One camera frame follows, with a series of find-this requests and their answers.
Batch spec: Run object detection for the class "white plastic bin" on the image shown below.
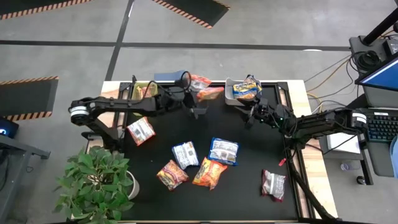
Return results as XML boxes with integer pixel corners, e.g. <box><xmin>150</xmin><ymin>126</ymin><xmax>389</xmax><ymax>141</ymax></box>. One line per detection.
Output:
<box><xmin>224</xmin><ymin>77</ymin><xmax>262</xmax><ymax>106</ymax></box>

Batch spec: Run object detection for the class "blue chair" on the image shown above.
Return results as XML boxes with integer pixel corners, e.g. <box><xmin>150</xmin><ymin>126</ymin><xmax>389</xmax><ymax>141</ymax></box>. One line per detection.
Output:
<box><xmin>389</xmin><ymin>135</ymin><xmax>398</xmax><ymax>180</ymax></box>
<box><xmin>154</xmin><ymin>70</ymin><xmax>187</xmax><ymax>82</ymax></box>

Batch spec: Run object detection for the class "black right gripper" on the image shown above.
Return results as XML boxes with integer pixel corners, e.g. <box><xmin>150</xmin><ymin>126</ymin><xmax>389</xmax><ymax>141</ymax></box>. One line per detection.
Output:
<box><xmin>234</xmin><ymin>98</ymin><xmax>296</xmax><ymax>134</ymax></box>

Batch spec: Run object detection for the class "black desk support bar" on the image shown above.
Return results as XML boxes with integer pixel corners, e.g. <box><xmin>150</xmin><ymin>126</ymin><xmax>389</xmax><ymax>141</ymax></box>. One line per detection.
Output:
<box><xmin>346</xmin><ymin>93</ymin><xmax>369</xmax><ymax>110</ymax></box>

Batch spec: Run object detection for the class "white paper box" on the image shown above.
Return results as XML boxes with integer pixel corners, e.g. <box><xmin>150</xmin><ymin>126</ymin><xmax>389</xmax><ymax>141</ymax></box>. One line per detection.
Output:
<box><xmin>326</xmin><ymin>133</ymin><xmax>361</xmax><ymax>155</ymax></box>

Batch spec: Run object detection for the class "orange floor cable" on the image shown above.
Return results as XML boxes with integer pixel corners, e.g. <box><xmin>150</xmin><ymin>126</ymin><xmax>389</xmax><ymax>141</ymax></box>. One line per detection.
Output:
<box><xmin>306</xmin><ymin>57</ymin><xmax>354</xmax><ymax>94</ymax></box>

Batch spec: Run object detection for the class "white plant pot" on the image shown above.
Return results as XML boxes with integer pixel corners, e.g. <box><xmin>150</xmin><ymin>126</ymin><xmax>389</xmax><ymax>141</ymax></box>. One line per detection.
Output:
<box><xmin>126</xmin><ymin>170</ymin><xmax>141</xmax><ymax>200</ymax></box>

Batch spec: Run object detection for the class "black hazard-striped floor mat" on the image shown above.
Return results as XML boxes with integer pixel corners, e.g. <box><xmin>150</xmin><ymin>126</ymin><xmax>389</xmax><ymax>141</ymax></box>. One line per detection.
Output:
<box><xmin>0</xmin><ymin>0</ymin><xmax>94</xmax><ymax>21</ymax></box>
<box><xmin>151</xmin><ymin>0</ymin><xmax>231</xmax><ymax>30</ymax></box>
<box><xmin>0</xmin><ymin>75</ymin><xmax>60</xmax><ymax>122</ymax></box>

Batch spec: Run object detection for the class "green plastic bin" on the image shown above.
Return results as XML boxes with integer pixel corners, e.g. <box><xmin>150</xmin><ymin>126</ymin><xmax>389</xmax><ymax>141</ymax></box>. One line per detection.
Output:
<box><xmin>130</xmin><ymin>81</ymin><xmax>159</xmax><ymax>118</ymax></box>

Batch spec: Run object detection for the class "grey computer desk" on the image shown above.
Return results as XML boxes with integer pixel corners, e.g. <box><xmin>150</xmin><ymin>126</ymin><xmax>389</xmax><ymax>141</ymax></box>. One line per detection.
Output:
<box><xmin>357</xmin><ymin>83</ymin><xmax>398</xmax><ymax>178</ymax></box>

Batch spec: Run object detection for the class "coiled black cable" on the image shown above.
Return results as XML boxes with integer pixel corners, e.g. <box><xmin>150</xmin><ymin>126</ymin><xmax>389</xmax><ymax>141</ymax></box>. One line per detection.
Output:
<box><xmin>356</xmin><ymin>49</ymin><xmax>382</xmax><ymax>72</ymax></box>

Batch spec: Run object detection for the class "grey side desk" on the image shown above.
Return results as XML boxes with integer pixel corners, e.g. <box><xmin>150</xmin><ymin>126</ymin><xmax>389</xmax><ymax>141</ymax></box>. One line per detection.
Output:
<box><xmin>0</xmin><ymin>133</ymin><xmax>51</xmax><ymax>218</ymax></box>

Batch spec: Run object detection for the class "orange Maruchan noodle packet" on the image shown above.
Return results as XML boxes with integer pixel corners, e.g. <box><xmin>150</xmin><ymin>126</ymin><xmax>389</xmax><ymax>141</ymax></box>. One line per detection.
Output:
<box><xmin>192</xmin><ymin>156</ymin><xmax>228</xmax><ymax>190</ymax></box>
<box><xmin>126</xmin><ymin>116</ymin><xmax>156</xmax><ymax>146</ymax></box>
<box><xmin>195</xmin><ymin>86</ymin><xmax>225</xmax><ymax>103</ymax></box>
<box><xmin>190</xmin><ymin>73</ymin><xmax>213</xmax><ymax>91</ymax></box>

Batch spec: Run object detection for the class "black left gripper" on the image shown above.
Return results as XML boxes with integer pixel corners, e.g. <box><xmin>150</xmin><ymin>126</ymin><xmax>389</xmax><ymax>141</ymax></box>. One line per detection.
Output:
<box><xmin>174</xmin><ymin>89</ymin><xmax>208</xmax><ymax>120</ymax></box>

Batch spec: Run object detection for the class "green leafy plant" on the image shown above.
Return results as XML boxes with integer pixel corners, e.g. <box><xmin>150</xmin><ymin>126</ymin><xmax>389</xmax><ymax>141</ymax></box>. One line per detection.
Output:
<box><xmin>52</xmin><ymin>145</ymin><xmax>135</xmax><ymax>224</ymax></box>

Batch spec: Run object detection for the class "clear water bottle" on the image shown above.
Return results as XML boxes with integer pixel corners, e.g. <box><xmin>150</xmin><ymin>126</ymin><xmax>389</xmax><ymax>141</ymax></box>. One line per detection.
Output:
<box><xmin>340</xmin><ymin>160</ymin><xmax>361</xmax><ymax>172</ymax></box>

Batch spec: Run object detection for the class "computer monitor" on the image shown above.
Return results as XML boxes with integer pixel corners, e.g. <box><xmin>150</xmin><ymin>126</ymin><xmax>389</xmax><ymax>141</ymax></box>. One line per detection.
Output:
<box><xmin>354</xmin><ymin>55</ymin><xmax>398</xmax><ymax>93</ymax></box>

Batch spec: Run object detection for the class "black blue-lit device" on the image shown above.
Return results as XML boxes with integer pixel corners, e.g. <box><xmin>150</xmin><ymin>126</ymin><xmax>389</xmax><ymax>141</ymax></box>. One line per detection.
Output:
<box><xmin>0</xmin><ymin>117</ymin><xmax>19</xmax><ymax>139</ymax></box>

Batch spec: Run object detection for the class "grey floor cable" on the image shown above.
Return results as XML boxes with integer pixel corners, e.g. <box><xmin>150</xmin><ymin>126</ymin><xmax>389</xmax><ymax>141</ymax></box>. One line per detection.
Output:
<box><xmin>303</xmin><ymin>54</ymin><xmax>354</xmax><ymax>84</ymax></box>

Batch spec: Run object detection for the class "dark red Maruchan noodle packet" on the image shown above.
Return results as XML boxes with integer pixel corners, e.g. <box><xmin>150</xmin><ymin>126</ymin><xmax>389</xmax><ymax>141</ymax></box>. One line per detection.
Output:
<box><xmin>136</xmin><ymin>85</ymin><xmax>158</xmax><ymax>100</ymax></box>
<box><xmin>261</xmin><ymin>169</ymin><xmax>287</xmax><ymax>203</ymax></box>
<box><xmin>156</xmin><ymin>159</ymin><xmax>190</xmax><ymax>191</ymax></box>

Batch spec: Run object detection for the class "grey equipment base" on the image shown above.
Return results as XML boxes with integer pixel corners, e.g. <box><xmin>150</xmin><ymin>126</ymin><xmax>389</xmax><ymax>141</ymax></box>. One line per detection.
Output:
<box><xmin>348</xmin><ymin>35</ymin><xmax>389</xmax><ymax>65</ymax></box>

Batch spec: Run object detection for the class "black stand pole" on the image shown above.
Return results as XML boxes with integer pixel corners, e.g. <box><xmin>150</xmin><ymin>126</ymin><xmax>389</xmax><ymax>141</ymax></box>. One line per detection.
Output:
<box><xmin>362</xmin><ymin>7</ymin><xmax>398</xmax><ymax>46</ymax></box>

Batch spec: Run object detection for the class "black backlit keyboard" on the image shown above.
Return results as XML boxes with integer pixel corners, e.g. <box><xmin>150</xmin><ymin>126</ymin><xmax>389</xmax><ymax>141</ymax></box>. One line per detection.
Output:
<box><xmin>366</xmin><ymin>111</ymin><xmax>398</xmax><ymax>142</ymax></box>

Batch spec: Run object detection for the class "black aluminium table frame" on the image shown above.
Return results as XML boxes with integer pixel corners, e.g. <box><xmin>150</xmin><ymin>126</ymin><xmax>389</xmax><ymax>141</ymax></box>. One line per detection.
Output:
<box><xmin>116</xmin><ymin>80</ymin><xmax>315</xmax><ymax>222</ymax></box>

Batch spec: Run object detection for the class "black cable sleeve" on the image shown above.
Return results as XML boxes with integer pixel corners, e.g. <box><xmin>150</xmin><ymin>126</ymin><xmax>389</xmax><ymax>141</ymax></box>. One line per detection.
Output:
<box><xmin>285</xmin><ymin>146</ymin><xmax>336</xmax><ymax>222</ymax></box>

